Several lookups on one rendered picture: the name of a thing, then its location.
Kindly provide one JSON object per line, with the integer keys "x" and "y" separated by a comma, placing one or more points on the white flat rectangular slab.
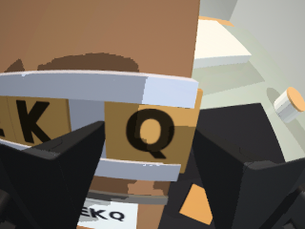
{"x": 216, "y": 46}

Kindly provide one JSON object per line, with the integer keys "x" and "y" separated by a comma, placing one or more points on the white paper ticket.
{"x": 100, "y": 214}

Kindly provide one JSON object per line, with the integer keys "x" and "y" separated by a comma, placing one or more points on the tan wooden board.
{"x": 128, "y": 51}

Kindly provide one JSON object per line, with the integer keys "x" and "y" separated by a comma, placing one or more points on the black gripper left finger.
{"x": 50, "y": 181}

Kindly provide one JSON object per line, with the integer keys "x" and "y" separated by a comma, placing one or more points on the white cylindrical jar with orange lid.
{"x": 289, "y": 105}

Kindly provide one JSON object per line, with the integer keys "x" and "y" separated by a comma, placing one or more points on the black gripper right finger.
{"x": 245, "y": 191}

